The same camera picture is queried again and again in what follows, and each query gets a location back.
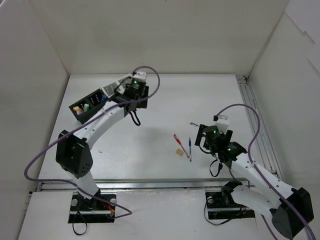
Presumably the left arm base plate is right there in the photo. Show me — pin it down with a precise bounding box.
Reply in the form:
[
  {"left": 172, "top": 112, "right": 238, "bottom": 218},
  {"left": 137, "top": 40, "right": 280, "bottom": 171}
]
[{"left": 68, "top": 192, "right": 116, "bottom": 224}]

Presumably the aluminium front rail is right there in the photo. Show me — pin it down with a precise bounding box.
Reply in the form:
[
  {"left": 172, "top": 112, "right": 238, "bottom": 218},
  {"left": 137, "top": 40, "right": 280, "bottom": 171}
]
[{"left": 37, "top": 177, "right": 253, "bottom": 191}]

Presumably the blue cap spray bottle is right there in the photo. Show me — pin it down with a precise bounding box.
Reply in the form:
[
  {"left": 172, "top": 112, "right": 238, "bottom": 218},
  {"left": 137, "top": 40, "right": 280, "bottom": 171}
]
[{"left": 101, "top": 95, "right": 107, "bottom": 102}]

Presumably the blue pen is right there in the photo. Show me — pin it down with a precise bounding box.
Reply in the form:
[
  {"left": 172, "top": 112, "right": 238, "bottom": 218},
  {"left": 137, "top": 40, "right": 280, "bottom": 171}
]
[{"left": 188, "top": 137, "right": 192, "bottom": 162}]

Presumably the red pen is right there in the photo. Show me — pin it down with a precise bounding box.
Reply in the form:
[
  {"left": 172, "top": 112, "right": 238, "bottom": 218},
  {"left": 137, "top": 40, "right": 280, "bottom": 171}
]
[{"left": 173, "top": 134, "right": 190, "bottom": 159}]

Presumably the yellow highlighter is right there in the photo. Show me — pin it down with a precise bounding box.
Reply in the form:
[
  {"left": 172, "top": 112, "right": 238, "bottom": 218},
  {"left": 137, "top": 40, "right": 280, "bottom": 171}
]
[{"left": 73, "top": 106, "right": 82, "bottom": 111}]

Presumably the aluminium side rail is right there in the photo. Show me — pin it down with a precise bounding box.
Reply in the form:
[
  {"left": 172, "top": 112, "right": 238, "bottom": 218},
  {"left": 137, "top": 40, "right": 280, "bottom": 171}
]
[{"left": 235, "top": 75, "right": 283, "bottom": 181}]

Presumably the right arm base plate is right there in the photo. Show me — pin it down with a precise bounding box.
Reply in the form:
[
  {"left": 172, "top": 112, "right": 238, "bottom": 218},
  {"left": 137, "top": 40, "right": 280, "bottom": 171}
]
[{"left": 204, "top": 191, "right": 256, "bottom": 224}]

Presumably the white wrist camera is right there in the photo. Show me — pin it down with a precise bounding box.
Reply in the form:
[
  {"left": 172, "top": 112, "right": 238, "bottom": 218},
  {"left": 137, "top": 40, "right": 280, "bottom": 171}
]
[
  {"left": 213, "top": 115, "right": 230, "bottom": 133},
  {"left": 132, "top": 71, "right": 147, "bottom": 82}
]

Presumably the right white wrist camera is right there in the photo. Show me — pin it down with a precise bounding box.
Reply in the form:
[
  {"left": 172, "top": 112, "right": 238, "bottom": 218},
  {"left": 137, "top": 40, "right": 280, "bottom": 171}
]
[{"left": 213, "top": 115, "right": 230, "bottom": 133}]

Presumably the white slotted container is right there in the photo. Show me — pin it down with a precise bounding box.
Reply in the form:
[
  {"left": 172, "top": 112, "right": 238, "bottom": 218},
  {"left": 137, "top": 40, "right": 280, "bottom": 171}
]
[{"left": 100, "top": 73, "right": 133, "bottom": 99}]

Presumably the green highlighter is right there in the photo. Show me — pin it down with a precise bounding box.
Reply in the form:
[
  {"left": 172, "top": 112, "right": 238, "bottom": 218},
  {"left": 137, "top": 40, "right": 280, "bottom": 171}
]
[{"left": 83, "top": 103, "right": 90, "bottom": 113}]

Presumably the yellow eraser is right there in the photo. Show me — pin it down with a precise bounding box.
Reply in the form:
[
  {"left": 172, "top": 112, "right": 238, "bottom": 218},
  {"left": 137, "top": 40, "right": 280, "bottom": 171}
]
[{"left": 176, "top": 149, "right": 184, "bottom": 156}]

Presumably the black slotted container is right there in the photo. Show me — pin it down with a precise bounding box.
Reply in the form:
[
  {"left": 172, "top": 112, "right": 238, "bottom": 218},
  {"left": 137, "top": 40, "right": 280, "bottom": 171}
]
[{"left": 69, "top": 89, "right": 108, "bottom": 124}]

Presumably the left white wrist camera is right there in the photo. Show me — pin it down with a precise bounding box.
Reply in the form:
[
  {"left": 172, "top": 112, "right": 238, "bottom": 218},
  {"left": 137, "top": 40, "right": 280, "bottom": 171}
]
[{"left": 132, "top": 71, "right": 147, "bottom": 82}]

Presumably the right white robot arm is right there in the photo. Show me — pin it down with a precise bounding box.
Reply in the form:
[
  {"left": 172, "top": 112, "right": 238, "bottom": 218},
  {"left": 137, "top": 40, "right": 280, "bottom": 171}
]
[{"left": 194, "top": 124, "right": 314, "bottom": 240}]

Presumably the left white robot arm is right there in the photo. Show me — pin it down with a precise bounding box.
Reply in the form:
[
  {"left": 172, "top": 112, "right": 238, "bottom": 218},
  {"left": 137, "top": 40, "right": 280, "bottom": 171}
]
[{"left": 55, "top": 79, "right": 149, "bottom": 210}]

